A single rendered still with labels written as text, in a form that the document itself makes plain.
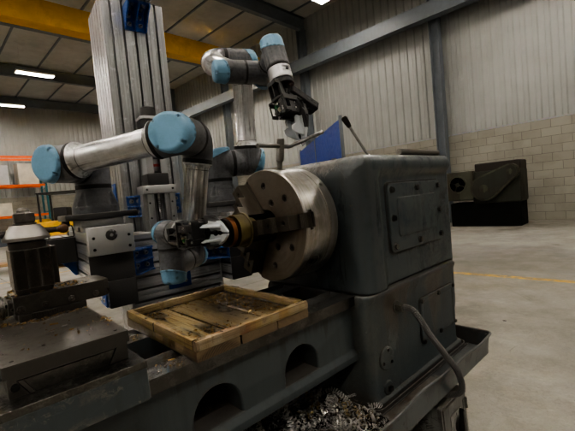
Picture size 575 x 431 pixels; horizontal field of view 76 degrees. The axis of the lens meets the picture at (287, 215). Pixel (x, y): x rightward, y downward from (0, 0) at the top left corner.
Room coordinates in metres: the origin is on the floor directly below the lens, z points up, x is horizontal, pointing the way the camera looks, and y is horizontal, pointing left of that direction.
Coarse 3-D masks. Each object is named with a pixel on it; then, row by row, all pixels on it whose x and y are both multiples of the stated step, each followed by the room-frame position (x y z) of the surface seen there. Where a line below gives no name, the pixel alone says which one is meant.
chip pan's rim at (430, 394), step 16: (464, 336) 1.39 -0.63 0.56; (480, 336) 1.35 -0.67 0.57; (480, 352) 1.26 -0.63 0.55; (432, 368) 1.18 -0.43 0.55; (464, 368) 1.17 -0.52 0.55; (416, 384) 1.10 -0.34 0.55; (432, 384) 1.01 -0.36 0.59; (448, 384) 1.09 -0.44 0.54; (400, 400) 1.03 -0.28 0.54; (416, 400) 0.96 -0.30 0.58; (432, 400) 1.02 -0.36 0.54; (400, 416) 0.90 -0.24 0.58; (416, 416) 0.96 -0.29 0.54
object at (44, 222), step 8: (40, 192) 13.87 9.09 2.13; (48, 192) 13.90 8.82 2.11; (56, 192) 13.95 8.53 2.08; (64, 192) 14.31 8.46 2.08; (72, 192) 14.75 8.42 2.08; (56, 208) 14.19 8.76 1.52; (64, 208) 14.23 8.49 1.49; (40, 216) 13.86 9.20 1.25; (56, 216) 14.18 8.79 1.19; (48, 224) 13.85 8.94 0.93; (56, 224) 13.90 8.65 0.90; (72, 224) 13.98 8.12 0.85; (56, 232) 13.89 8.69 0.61
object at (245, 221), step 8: (232, 216) 0.95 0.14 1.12; (240, 216) 0.95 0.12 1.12; (248, 216) 0.96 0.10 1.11; (224, 224) 0.96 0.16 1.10; (232, 224) 0.92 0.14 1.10; (240, 224) 0.93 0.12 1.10; (248, 224) 0.95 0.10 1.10; (216, 232) 0.96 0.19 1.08; (232, 232) 0.91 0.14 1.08; (240, 232) 0.93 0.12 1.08; (248, 232) 0.94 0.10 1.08; (232, 240) 0.92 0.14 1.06; (240, 240) 0.93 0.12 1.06; (248, 240) 0.95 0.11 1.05
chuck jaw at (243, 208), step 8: (248, 184) 1.08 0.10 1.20; (240, 192) 1.05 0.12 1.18; (248, 192) 1.06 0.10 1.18; (240, 200) 1.02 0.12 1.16; (248, 200) 1.04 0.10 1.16; (256, 200) 1.05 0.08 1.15; (240, 208) 1.00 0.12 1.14; (248, 208) 1.02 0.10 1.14; (256, 208) 1.03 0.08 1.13; (256, 216) 1.03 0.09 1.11; (264, 216) 1.07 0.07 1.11
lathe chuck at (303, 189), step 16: (256, 176) 1.05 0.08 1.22; (272, 176) 1.00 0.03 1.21; (288, 176) 0.98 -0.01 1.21; (304, 176) 1.02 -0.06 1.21; (256, 192) 1.06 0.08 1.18; (272, 192) 1.01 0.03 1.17; (288, 192) 0.96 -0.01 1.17; (304, 192) 0.95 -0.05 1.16; (320, 192) 0.99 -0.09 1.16; (272, 208) 1.01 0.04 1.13; (288, 208) 0.96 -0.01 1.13; (304, 208) 0.93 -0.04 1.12; (320, 208) 0.97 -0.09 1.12; (320, 224) 0.95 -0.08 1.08; (288, 240) 0.97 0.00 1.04; (304, 240) 0.93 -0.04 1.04; (320, 240) 0.96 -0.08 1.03; (272, 256) 1.03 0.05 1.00; (288, 256) 0.98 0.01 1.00; (304, 256) 0.94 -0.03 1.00; (320, 256) 0.99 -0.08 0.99; (272, 272) 1.03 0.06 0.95; (288, 272) 0.98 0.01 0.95; (304, 272) 1.01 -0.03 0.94
